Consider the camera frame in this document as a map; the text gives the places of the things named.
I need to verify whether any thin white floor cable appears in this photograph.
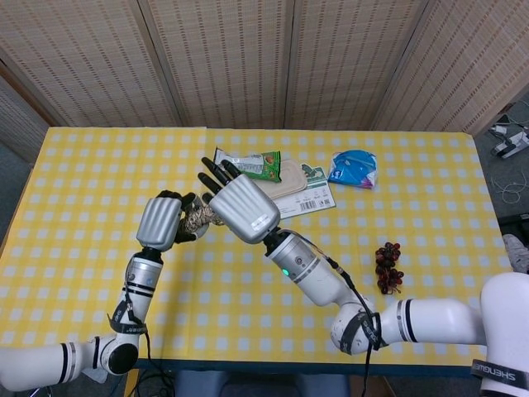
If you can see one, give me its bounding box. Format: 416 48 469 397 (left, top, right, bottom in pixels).
491 168 529 204

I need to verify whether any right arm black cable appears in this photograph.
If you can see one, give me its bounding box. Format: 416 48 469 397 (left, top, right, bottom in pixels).
317 247 384 397

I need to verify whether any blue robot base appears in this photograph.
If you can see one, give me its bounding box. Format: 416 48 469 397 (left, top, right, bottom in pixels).
173 370 352 397

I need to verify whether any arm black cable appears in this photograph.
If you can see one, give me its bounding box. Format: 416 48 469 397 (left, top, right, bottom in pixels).
123 289 177 397
317 247 384 397

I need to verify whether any green snack bag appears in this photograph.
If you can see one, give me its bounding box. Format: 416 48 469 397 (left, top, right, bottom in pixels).
213 146 283 183

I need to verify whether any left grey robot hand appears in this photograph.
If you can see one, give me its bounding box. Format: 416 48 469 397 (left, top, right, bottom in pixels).
136 189 198 252

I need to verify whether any blue tissue pack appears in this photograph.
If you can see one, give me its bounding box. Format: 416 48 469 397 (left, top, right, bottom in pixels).
327 149 378 190

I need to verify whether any dark red grape bunch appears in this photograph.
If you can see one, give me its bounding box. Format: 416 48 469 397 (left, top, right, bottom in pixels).
374 242 405 295

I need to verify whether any speckled beige braided rope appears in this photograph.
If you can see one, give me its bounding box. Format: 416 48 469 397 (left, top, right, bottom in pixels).
181 204 226 235

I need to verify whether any wet wipes pack beige lid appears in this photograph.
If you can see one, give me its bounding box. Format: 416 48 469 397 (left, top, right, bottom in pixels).
264 160 338 220

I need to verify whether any yellow white checkered tablecloth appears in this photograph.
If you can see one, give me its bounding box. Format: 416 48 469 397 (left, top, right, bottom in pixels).
0 127 516 361

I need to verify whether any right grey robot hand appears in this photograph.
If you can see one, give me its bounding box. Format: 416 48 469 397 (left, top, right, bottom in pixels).
197 156 282 245

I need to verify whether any grey cloth bundle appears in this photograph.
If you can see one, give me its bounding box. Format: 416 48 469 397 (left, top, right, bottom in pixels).
502 233 529 274

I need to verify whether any white device on floor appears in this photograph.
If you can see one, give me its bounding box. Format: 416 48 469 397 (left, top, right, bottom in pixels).
489 122 529 160

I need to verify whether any woven folding screen panel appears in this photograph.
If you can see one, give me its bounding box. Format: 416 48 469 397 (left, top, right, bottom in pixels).
371 0 529 136
0 74 50 152
283 0 429 132
0 0 185 128
138 0 295 130

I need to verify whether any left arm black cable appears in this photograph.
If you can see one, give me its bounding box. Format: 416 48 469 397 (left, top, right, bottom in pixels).
123 289 177 397

